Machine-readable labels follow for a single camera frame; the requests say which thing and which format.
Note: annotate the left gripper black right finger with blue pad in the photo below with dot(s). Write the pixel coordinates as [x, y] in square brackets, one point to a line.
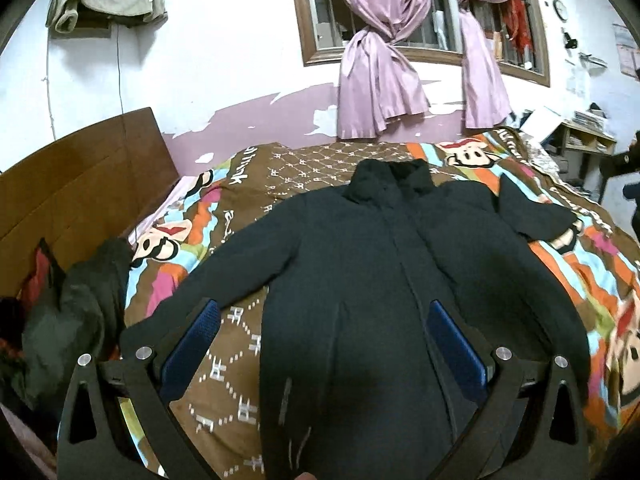
[528, 423]

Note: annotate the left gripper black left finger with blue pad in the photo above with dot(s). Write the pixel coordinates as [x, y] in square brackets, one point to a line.
[93, 437]

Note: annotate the black padded jacket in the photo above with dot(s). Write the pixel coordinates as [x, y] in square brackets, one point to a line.
[351, 384]

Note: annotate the dark clothes pile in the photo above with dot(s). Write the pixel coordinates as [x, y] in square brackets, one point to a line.
[80, 310]

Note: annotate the red clothes outside window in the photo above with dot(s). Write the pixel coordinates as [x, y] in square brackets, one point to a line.
[514, 17]

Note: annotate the brown wooden headboard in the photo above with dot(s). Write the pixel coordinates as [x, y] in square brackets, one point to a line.
[95, 183]

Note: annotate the wooden shelf unit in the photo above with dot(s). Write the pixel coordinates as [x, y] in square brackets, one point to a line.
[577, 150]

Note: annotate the right pink curtain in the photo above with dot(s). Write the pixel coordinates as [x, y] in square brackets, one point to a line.
[486, 100]

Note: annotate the pink curtain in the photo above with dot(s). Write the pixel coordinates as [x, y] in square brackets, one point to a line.
[378, 85]
[486, 100]

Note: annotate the left pink curtain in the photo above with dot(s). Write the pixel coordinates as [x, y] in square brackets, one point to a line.
[378, 85]

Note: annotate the wall calendar poster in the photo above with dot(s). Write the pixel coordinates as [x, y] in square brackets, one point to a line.
[628, 51]

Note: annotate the round wall clock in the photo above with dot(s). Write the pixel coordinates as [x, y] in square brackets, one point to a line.
[560, 10]

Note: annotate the brown wooden window frame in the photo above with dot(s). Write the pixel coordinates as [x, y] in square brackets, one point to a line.
[326, 26]

